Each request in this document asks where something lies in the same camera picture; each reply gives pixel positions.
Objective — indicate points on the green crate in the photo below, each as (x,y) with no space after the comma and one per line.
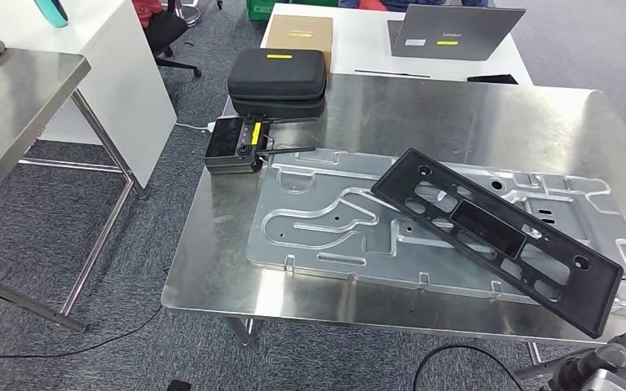
(259,8)

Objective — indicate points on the flat black pad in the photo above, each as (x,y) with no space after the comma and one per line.
(491,79)

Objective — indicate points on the stamped sheet metal panel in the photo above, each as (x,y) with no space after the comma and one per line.
(318,243)

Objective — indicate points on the grey laptop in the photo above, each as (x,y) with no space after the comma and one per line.
(453,24)

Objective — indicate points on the black case with yellow label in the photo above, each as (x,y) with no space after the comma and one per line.
(278,75)

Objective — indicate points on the teal bottle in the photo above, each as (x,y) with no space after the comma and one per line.
(51,12)

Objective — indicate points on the brown cardboard box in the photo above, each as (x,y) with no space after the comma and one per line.
(280,46)

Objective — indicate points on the small stainless steel table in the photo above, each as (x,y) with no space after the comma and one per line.
(21,97)

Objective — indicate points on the plain black case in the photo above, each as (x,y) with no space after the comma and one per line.
(278,109)

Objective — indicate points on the chrome stanchion post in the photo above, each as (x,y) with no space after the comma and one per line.
(189,16)

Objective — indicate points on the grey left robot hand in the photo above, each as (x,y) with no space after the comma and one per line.
(179,386)

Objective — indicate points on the black remote controller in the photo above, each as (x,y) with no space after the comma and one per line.
(226,143)

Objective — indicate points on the white desk with side panel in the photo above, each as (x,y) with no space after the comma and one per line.
(124,97)

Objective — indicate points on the black office chair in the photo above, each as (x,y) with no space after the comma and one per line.
(162,32)

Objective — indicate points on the large stainless steel workbench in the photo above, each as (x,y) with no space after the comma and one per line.
(453,119)

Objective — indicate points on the person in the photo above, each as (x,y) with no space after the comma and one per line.
(410,4)

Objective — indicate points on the long black plastic car part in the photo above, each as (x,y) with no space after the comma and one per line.
(486,226)

